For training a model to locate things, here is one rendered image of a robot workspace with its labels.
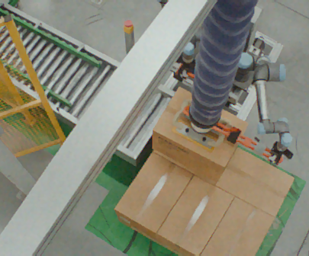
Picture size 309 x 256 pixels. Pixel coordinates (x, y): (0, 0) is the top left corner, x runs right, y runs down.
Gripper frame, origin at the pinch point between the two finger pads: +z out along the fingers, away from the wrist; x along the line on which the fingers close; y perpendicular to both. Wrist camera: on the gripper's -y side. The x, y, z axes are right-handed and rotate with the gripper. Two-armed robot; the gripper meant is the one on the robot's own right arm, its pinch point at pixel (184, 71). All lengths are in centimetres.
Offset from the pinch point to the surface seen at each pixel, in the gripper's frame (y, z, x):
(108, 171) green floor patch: -37, 120, -66
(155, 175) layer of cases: 11, 66, -62
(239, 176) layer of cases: 73, 67, -29
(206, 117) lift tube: 34, -23, -35
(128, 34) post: -64, 29, 24
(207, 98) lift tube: 33, -53, -37
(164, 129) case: 7.4, 13.1, -41.5
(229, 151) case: 57, 14, -33
